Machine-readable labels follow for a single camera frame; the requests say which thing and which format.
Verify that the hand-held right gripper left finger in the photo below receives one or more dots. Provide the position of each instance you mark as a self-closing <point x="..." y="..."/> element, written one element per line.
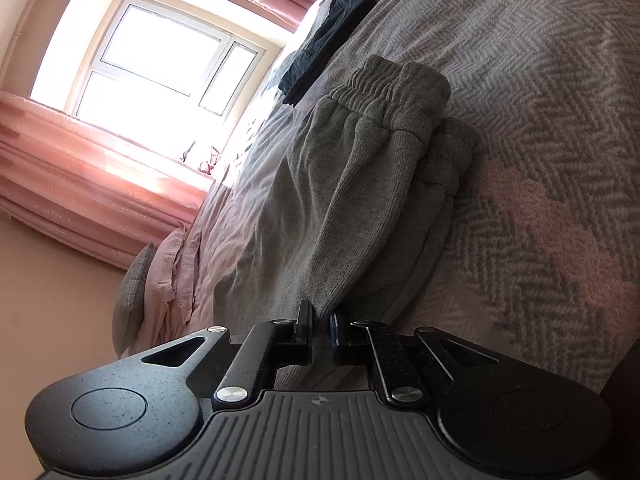
<point x="305" y="332"/>

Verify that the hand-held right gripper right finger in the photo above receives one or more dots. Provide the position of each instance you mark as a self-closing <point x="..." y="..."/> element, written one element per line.
<point x="336" y="337"/>

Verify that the grey checked pillow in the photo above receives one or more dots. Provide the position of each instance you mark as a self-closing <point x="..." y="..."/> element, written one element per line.
<point x="130" y="300"/>

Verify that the windowsill ornaments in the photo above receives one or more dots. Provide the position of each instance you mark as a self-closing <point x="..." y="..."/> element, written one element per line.
<point x="202" y="157"/>

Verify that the window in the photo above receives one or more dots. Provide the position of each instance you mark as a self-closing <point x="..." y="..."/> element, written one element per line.
<point x="150" y="60"/>

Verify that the pink herringbone bed blanket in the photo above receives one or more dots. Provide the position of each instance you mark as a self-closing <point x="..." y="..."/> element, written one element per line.
<point x="525" y="110"/>

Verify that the dark blue jeans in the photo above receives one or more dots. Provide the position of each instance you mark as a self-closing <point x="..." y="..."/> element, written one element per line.
<point x="325" y="40"/>

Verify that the grey sweatpants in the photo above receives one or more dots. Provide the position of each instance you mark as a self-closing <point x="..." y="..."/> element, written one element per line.
<point x="360" y="185"/>

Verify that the folded pink blanket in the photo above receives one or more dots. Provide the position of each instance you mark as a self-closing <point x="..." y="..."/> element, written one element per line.
<point x="170" y="280"/>

